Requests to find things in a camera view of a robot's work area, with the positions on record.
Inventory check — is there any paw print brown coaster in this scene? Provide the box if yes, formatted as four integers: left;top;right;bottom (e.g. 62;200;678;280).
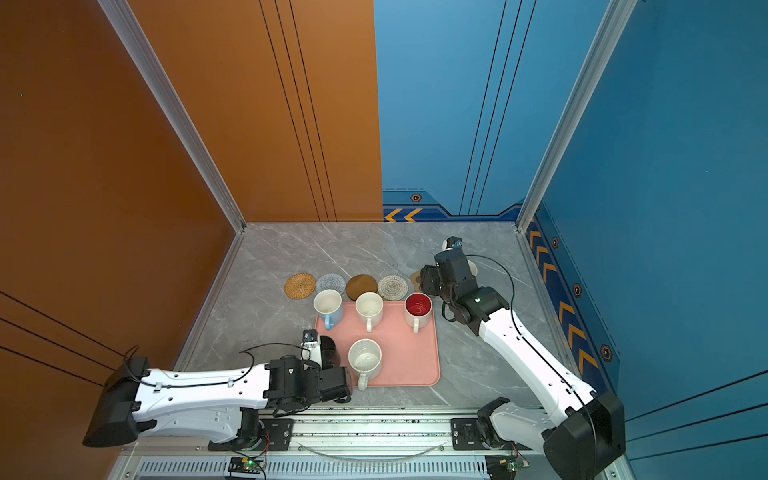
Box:
410;271;422;292

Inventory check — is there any white mug blue handle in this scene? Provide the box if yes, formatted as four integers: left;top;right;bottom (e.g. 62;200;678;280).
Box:
313;289;344;331

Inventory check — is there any grey round patterned coaster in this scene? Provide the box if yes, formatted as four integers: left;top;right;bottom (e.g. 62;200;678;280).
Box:
316;273;346;295

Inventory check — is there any woven orange round coaster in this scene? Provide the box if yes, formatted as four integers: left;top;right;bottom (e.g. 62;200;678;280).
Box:
283;273;316;300

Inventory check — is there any black mug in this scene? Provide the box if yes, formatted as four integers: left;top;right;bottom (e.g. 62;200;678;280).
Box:
320;335;341;369

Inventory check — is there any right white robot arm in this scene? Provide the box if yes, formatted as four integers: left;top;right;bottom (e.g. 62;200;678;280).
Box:
420;237;626;479

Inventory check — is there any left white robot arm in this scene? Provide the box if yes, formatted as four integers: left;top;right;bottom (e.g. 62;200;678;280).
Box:
82;355;352;449

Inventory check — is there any white patterned round coaster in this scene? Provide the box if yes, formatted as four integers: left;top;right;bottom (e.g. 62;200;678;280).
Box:
377;275;409;301

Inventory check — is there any plain brown round coaster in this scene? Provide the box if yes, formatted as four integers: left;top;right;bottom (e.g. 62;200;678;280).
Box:
345;274;378;301

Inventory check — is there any red interior mug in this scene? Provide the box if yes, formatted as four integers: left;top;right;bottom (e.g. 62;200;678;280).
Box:
403;292;433;334

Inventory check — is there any white mug front centre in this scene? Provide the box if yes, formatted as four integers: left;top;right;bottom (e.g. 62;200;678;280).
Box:
348;339;383;391

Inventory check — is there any pink rectangular tray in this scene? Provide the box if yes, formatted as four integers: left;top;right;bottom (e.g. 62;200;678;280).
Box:
315;302;441;388

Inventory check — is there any cream white mug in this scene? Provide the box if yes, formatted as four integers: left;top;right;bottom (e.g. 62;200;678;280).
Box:
355;292;384;333

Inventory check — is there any left green circuit board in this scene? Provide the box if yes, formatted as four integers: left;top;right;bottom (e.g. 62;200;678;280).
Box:
226;456;267;479

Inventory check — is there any right circuit board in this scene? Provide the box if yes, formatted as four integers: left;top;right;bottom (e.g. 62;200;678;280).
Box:
485;456;530;480

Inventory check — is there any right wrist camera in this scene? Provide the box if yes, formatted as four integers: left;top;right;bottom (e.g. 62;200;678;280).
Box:
441;236;463;253

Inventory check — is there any aluminium front rail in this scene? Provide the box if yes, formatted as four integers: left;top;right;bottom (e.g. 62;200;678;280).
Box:
119;404;554;457

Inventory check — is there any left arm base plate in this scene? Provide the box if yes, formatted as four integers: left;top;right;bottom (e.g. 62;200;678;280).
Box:
207;418;294;453

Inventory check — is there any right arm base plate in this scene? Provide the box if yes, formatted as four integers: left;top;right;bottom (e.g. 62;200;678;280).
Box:
450;417;530;451

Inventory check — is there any right aluminium corner post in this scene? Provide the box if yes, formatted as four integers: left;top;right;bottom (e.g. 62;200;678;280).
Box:
515;0;637;233

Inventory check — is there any aluminium corner post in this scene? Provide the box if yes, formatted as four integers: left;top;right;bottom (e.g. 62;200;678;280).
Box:
515;0;637;233
98;0;246;234

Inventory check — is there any left aluminium corner post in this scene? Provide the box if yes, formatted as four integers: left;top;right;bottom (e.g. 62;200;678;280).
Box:
98;0;246;234

